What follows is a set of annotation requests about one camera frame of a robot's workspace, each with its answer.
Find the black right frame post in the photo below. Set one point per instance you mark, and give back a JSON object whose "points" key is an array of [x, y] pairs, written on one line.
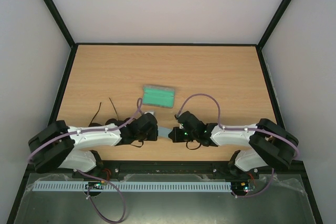
{"points": [[273, 23]]}

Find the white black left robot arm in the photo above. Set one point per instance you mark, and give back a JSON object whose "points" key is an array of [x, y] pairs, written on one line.
{"points": [[62, 146]]}

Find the light blue cleaning cloth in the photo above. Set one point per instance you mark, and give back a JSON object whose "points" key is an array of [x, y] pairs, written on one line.
{"points": [[164, 132]]}

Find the light blue slotted cable duct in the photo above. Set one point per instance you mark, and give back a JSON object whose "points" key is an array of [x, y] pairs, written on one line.
{"points": [[72, 186]]}

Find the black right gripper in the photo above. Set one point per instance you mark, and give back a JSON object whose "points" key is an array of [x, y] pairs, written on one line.
{"points": [[174, 135]]}

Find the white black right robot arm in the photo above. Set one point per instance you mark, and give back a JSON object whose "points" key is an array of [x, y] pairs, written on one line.
{"points": [[267, 143]]}

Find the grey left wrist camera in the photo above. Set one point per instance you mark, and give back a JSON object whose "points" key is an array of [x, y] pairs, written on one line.
{"points": [[150, 112]]}

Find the grey glasses case green lining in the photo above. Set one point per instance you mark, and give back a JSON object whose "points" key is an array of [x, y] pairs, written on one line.
{"points": [[158, 96]]}

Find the black front mounting rail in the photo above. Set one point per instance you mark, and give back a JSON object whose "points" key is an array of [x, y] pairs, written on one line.
{"points": [[117, 170]]}

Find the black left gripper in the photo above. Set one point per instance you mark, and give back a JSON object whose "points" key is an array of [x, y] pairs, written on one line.
{"points": [[154, 137]]}

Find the black sunglasses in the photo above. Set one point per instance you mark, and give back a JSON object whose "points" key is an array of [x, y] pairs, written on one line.
{"points": [[105, 114]]}

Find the black enclosure frame post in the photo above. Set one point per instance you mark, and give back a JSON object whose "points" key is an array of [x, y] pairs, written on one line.
{"points": [[60, 22]]}

